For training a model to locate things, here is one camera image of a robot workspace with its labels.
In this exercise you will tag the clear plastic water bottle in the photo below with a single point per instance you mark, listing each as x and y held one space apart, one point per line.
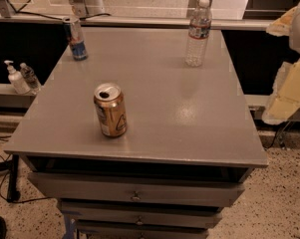
198 33

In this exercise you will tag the bottom grey drawer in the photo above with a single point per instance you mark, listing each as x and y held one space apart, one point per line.
131 231

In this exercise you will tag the middle grey drawer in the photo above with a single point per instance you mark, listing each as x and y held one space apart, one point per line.
139 215

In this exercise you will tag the gold soda can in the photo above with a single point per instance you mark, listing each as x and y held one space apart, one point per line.
110 106

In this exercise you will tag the small clear bottle on shelf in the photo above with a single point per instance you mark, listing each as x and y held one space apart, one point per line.
30 77

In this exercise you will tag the grey drawer cabinet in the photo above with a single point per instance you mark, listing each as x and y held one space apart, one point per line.
183 123

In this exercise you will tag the top grey drawer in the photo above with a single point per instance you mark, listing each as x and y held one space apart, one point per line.
136 190

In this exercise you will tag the grey metal rail shelf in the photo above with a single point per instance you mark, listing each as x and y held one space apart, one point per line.
131 22

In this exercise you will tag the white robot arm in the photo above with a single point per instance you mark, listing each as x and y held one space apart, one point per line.
294 34

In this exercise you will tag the blue silver redbull can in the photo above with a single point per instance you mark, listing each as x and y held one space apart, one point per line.
75 38

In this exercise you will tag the grey drawer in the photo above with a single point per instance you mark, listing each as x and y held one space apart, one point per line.
136 190
131 231
139 215

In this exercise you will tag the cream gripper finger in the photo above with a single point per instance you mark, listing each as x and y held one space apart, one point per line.
281 26
284 102

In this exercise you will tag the black table leg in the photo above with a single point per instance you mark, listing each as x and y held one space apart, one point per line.
12 193

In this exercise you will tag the white pump sanitizer bottle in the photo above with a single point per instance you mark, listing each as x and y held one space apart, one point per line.
16 79

